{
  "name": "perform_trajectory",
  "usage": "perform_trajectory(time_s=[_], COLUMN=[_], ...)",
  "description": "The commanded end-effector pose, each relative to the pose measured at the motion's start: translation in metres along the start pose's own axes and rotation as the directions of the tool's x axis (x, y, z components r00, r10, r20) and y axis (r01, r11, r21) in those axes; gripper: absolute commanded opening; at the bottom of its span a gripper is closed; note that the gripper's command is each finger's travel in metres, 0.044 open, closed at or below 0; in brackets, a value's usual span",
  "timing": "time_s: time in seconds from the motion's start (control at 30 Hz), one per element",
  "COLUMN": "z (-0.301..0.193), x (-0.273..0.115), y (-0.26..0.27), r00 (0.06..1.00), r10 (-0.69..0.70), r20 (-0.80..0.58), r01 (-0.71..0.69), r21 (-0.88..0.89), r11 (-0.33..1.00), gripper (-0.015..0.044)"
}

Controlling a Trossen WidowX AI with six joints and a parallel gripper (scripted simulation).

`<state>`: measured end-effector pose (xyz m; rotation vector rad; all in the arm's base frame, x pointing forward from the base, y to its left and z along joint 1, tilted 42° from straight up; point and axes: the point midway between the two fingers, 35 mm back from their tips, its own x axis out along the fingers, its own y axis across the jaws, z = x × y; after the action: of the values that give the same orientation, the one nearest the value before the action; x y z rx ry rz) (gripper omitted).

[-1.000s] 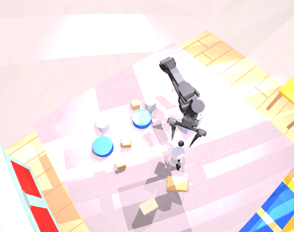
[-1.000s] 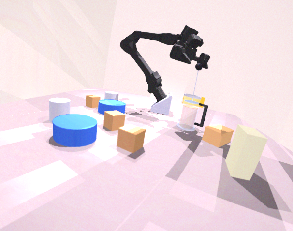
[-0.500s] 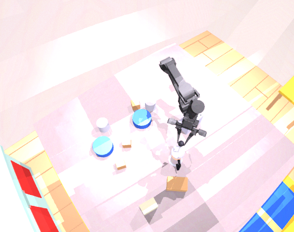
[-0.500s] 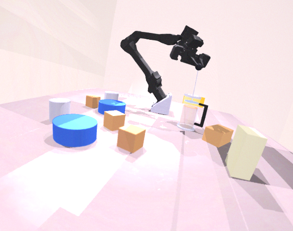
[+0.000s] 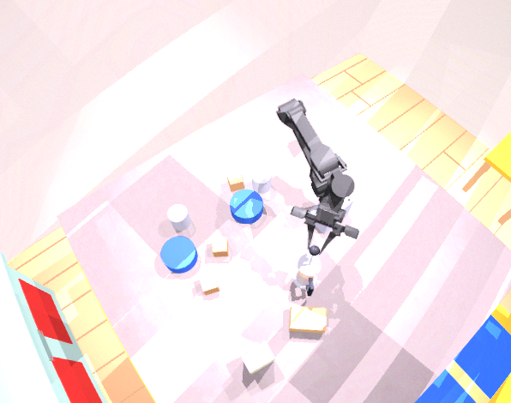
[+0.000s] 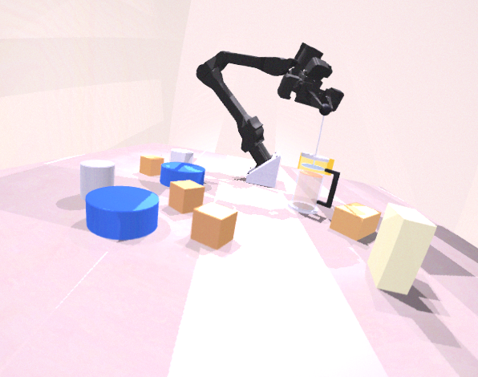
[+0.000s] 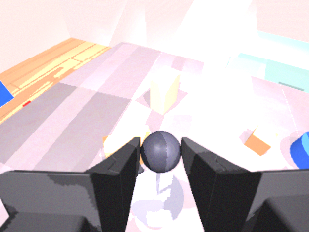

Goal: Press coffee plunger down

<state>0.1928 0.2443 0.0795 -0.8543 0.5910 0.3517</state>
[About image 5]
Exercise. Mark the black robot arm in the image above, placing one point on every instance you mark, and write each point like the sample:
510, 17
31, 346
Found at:
326, 167

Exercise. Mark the white cylinder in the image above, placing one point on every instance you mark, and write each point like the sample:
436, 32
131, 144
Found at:
179, 217
261, 180

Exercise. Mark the glass french press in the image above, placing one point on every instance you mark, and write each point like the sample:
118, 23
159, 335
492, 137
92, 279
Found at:
308, 267

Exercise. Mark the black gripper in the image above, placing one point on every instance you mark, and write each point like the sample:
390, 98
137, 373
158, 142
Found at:
302, 213

